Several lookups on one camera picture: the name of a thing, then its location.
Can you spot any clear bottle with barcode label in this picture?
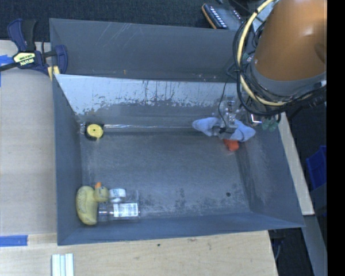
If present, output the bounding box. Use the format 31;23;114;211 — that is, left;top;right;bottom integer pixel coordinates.
97;201;141;223

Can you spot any blue-grey cloth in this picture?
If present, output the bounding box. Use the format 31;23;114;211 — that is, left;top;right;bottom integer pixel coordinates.
191;116;257;142

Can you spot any yellow rubber duck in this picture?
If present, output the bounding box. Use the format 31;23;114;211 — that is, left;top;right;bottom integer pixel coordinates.
75;182;110;226

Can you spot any grey metal bin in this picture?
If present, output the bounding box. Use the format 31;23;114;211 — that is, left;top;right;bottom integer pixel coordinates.
48;18;306;246

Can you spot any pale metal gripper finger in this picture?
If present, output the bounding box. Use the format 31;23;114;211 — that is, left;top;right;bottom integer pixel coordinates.
217;113;238;135
221;95;236;114

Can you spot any small orange toy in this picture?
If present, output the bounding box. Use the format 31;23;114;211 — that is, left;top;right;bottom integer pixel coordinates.
223;138;240;152

